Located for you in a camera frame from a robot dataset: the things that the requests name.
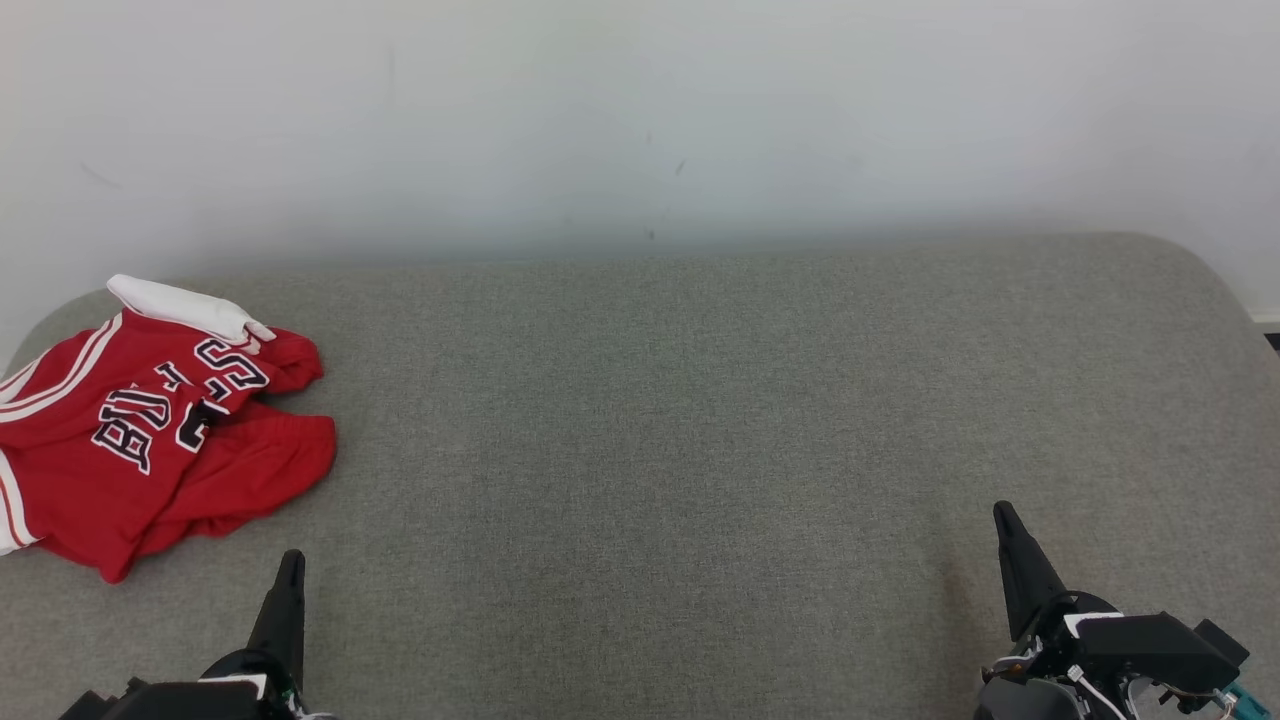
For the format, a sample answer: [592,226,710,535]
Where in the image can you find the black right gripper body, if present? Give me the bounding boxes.
[975,590,1133,720]

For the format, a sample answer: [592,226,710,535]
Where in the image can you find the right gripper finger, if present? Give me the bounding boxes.
[993,500,1067,642]

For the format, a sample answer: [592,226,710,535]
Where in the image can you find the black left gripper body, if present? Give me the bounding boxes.
[200,650,336,720]

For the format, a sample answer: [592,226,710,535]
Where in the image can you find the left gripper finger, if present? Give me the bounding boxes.
[248,549,306,691]

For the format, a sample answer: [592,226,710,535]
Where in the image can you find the red shorts white trim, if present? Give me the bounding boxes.
[130,400,338,561]

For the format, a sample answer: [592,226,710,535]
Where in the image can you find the red Bulls jersey white sleeves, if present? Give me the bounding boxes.
[0,274,326,584]

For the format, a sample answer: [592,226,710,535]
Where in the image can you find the right arm teal-plug cable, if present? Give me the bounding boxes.
[1215,680,1273,720]

